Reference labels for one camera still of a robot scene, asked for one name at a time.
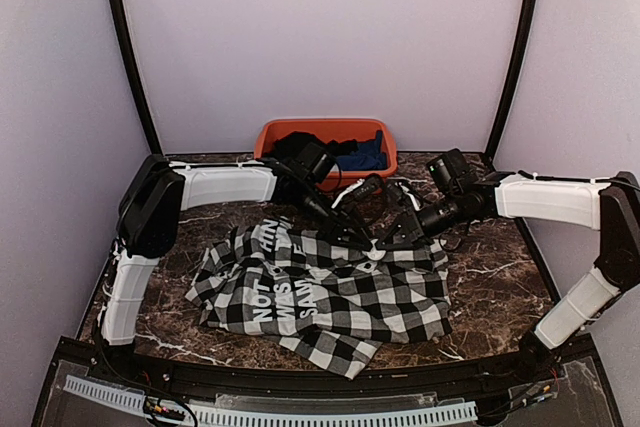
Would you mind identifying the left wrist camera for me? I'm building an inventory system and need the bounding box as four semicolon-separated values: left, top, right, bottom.
331;173;385;209

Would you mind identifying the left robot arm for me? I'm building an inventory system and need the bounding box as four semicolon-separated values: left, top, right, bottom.
97;145;374;383

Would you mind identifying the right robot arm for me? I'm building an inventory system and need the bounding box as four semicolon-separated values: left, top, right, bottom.
377;149;639;381

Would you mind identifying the black front rail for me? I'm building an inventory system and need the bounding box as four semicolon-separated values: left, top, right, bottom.
89;350;552;399

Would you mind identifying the white slotted cable duct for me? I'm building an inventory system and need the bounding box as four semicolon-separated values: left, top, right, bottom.
63;375;478;427

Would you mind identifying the black frame post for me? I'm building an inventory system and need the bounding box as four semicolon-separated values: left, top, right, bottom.
483;0;537;166
108;0;163;155

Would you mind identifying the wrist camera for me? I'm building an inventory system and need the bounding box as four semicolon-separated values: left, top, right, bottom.
331;173;385;209
386;179;424;212

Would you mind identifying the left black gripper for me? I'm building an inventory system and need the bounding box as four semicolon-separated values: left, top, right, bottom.
289;181;377;251

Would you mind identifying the black garment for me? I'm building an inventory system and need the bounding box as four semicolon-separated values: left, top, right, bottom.
264;131;357;160

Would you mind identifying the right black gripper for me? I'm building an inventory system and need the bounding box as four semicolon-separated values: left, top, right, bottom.
375;189;466;249

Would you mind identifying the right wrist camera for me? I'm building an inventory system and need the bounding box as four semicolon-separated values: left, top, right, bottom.
386;179;424;212

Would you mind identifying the left black frame post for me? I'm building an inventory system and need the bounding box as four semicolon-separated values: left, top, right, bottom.
108;0;163;155

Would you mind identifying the blue garment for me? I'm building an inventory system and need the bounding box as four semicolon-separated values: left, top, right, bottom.
336;130;389;171

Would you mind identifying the right black frame post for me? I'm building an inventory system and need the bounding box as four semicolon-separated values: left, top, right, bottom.
483;0;537;166

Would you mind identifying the black white plaid shirt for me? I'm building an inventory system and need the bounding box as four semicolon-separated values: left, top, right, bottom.
186;218;452;379

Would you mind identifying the orange plastic basin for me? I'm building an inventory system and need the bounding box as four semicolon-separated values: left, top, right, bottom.
254;118;398;192

